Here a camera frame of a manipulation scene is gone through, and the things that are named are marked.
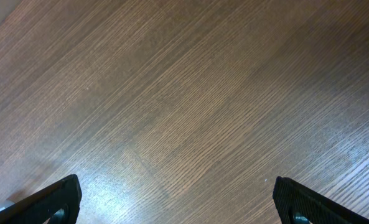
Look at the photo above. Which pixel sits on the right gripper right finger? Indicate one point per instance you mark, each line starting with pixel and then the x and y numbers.
pixel 296 203

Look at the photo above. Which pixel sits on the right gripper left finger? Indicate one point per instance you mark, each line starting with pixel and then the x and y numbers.
pixel 57 203

